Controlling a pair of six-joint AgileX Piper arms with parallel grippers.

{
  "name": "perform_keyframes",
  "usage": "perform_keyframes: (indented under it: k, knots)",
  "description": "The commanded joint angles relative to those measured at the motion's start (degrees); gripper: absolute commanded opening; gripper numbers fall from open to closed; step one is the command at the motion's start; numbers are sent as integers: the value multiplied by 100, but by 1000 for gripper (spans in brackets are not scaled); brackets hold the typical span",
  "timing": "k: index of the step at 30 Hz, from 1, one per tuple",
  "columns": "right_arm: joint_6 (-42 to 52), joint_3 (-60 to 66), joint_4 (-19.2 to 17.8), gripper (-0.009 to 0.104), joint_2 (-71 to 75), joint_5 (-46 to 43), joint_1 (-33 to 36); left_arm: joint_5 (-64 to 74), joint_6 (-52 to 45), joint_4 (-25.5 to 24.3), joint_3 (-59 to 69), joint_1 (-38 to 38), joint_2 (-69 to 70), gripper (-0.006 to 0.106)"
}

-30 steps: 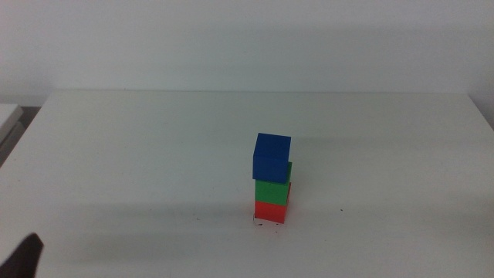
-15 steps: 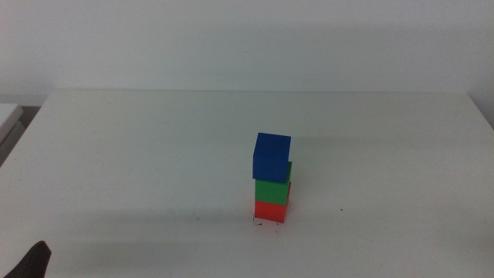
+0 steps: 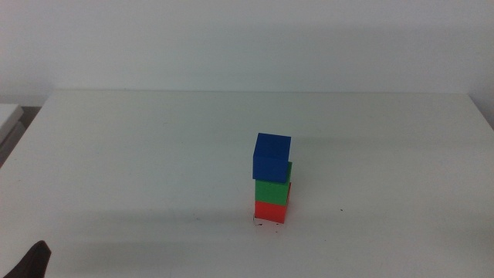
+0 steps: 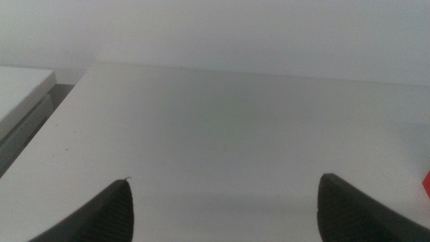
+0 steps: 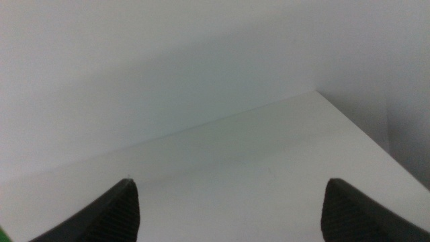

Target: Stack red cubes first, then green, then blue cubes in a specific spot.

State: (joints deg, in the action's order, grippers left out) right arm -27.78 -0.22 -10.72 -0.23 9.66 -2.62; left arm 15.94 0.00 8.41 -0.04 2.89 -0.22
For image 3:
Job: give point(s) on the green cube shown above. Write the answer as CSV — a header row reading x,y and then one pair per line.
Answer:
x,y
270,193

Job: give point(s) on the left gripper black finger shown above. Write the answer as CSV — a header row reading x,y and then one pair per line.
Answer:
x,y
32,262

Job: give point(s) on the red cube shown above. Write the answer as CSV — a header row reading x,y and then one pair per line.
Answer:
x,y
270,212

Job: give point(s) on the blue cube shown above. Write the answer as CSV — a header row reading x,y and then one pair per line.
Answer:
x,y
272,158

